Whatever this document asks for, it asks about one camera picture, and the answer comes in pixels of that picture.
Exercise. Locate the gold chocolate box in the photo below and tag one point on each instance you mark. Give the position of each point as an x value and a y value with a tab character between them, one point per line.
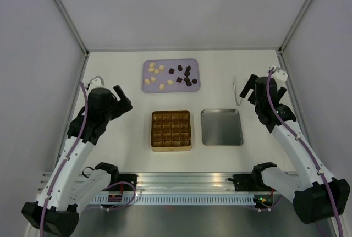
171	131

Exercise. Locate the purple plastic tray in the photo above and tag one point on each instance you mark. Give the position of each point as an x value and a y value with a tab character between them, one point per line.
164	75

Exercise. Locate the left aluminium frame post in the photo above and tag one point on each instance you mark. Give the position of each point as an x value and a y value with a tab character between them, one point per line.
71	26

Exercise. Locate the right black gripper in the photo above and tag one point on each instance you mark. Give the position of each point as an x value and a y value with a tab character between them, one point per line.
250	84

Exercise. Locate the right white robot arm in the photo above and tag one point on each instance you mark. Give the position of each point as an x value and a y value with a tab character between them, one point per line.
316	194

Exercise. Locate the white slotted cable duct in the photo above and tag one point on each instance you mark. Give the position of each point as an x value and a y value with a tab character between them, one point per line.
176	200

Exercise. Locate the right aluminium frame post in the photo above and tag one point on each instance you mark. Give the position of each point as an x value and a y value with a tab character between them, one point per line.
298	19

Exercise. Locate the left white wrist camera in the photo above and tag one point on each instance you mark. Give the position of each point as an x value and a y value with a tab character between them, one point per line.
97	81

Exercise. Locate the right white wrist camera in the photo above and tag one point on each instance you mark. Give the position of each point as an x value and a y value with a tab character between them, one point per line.
278	74

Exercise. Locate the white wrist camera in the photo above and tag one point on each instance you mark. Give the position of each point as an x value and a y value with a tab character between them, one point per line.
278	74
97	81

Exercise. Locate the aluminium frame post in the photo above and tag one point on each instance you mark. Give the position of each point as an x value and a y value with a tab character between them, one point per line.
71	26
298	19

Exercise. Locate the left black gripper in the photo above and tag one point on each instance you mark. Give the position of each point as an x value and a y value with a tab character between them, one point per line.
121	106

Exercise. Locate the silver tin lid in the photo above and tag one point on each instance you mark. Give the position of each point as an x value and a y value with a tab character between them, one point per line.
221	127

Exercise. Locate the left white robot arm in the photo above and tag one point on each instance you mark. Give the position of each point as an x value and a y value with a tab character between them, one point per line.
58	207

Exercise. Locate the aluminium mounting rail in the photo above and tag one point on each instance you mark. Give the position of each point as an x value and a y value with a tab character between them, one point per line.
170	183

